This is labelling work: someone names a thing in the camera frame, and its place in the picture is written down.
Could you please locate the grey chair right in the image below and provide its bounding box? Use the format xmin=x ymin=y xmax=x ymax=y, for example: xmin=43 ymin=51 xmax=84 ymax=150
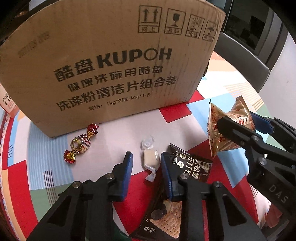
xmin=214 ymin=33 xmax=270 ymax=92

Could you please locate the black cracker packet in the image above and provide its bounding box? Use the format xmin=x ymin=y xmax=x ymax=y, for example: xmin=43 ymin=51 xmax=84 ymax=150
xmin=132 ymin=144 xmax=213 ymax=240

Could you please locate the gold snack packet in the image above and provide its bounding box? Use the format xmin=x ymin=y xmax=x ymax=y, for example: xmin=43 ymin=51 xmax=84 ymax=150
xmin=207 ymin=96 xmax=255 ymax=158

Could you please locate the orange drink bottle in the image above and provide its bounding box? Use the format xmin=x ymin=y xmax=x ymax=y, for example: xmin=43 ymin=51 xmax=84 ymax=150
xmin=0 ymin=84 xmax=19 ymax=118

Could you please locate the red gold wrapped candy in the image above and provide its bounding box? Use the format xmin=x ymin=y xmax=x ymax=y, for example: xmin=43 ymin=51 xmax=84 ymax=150
xmin=63 ymin=123 xmax=99 ymax=164

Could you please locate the white wrapped candy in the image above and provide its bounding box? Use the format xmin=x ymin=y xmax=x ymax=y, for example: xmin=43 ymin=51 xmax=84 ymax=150
xmin=141 ymin=136 xmax=161 ymax=182

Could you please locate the person's right hand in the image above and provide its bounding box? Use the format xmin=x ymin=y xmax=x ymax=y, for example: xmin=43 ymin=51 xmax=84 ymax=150
xmin=265 ymin=204 xmax=282 ymax=228

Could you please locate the brown cardboard box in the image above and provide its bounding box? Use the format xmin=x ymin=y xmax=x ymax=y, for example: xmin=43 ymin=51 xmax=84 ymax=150
xmin=1 ymin=1 xmax=225 ymax=137

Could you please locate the colourful patterned tablecloth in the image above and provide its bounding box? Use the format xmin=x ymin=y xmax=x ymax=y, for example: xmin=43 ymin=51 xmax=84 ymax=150
xmin=1 ymin=53 xmax=270 ymax=240

